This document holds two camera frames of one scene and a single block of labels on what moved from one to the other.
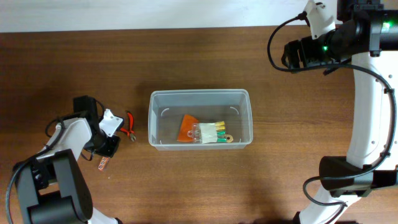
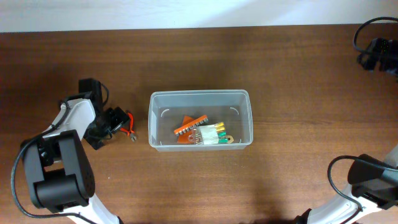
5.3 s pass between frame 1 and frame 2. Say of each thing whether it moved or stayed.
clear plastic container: stayed
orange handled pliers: stayed
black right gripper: moved
